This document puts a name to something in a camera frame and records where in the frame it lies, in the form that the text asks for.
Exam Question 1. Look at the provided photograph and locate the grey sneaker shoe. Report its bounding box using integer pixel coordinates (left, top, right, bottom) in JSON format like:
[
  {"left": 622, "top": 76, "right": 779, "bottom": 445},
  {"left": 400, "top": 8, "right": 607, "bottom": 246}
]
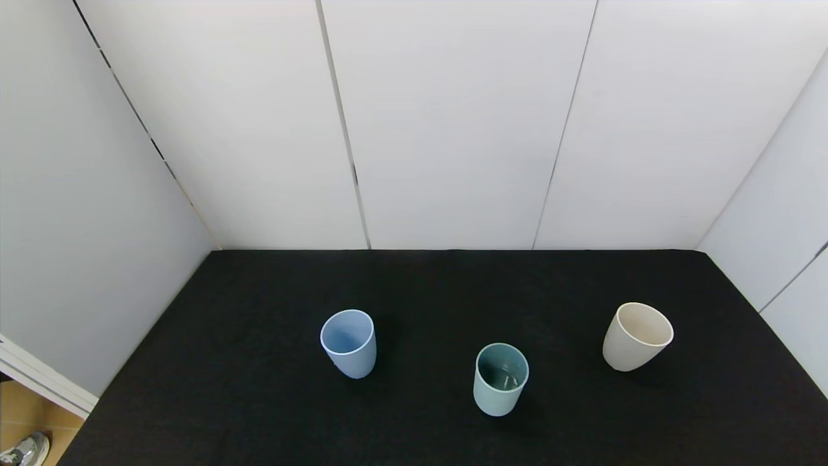
[{"left": 0, "top": 431, "right": 51, "bottom": 466}]

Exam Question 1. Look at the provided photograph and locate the light blue plastic cup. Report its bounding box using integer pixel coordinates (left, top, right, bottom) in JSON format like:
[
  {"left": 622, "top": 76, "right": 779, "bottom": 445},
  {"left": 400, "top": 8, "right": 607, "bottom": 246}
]
[{"left": 320, "top": 309, "right": 377, "bottom": 380}]

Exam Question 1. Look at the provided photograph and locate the white panel base trim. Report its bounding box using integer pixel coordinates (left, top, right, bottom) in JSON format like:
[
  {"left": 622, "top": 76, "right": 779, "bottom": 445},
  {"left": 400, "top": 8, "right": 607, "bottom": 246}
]
[{"left": 0, "top": 333, "right": 98, "bottom": 420}]

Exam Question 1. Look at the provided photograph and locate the beige plastic cup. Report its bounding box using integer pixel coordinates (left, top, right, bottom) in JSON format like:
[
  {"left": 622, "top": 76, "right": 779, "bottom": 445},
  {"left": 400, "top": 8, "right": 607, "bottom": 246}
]
[{"left": 602, "top": 302, "right": 675, "bottom": 373}]

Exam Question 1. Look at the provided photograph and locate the teal plastic cup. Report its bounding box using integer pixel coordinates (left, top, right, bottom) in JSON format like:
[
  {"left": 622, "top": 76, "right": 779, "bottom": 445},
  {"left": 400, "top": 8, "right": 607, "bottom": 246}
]
[{"left": 473, "top": 342, "right": 530, "bottom": 417}]

